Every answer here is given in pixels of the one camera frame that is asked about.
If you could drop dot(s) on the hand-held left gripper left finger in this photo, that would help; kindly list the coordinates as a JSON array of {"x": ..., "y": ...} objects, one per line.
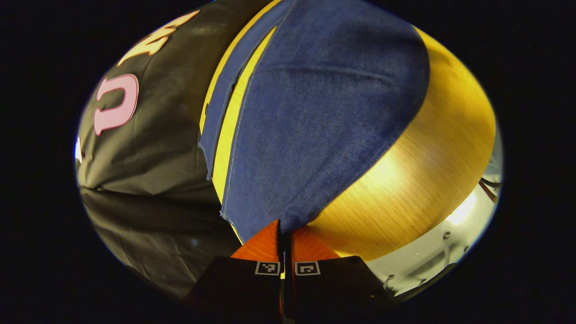
[{"x": 238, "y": 283}]

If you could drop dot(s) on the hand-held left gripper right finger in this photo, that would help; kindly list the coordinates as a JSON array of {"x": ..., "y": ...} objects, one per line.
[{"x": 333, "y": 283}]

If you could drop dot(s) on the blue denim jeans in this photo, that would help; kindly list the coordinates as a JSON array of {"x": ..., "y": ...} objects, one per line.
[{"x": 324, "y": 117}]

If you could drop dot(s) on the black backdrop cloth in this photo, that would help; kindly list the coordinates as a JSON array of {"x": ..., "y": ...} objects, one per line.
[{"x": 153, "y": 162}]

